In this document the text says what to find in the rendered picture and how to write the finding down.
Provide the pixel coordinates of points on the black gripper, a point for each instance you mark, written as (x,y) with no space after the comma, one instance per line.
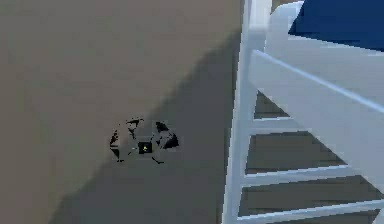
(145,147)

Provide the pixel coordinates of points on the white slatted chair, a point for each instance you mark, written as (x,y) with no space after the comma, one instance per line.
(300,86)

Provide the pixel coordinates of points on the dark blue cushion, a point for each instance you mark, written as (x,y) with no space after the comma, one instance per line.
(343,20)

